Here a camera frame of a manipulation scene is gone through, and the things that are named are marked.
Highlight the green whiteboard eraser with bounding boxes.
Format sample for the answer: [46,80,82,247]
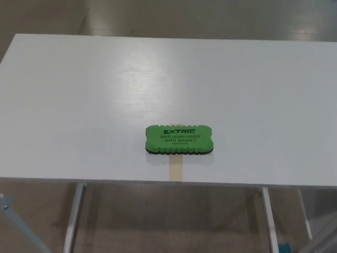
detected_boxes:
[144,123,214,156]

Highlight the grey metal frame bar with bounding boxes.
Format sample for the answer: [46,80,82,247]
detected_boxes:
[0,193,51,253]

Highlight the grey slanted frame bar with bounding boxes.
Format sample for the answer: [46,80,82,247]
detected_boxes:
[302,222,337,253]

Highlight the long beige masking tape strip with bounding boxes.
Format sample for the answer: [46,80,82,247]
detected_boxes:
[167,121,184,183]

